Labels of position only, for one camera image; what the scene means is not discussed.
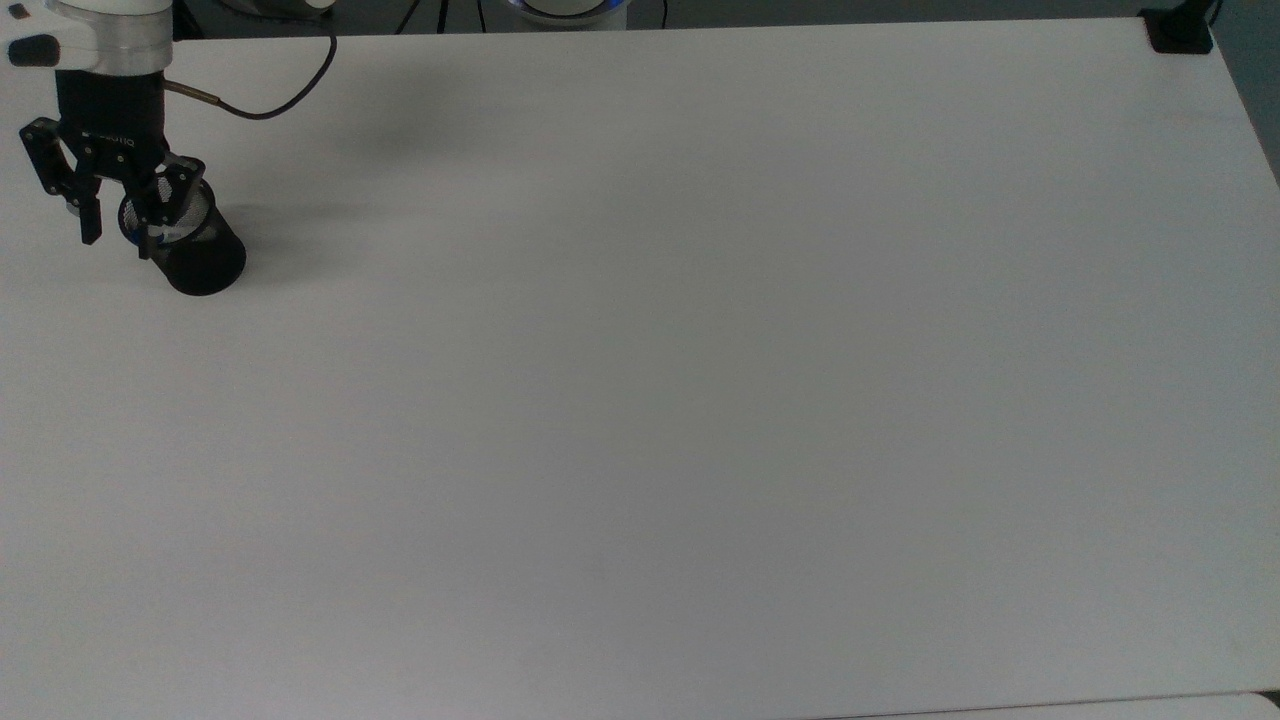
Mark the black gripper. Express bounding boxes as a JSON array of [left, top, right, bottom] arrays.
[[19, 68, 208, 260]]

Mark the black mesh pen cup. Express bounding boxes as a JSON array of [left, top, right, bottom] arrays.
[[117, 178, 248, 298]]

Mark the black table clamp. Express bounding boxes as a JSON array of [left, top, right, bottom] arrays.
[[1139, 0, 1223, 55]]

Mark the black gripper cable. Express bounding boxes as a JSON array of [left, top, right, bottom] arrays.
[[164, 30, 339, 122]]

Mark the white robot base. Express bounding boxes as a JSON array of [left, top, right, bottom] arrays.
[[477, 0, 634, 33]]

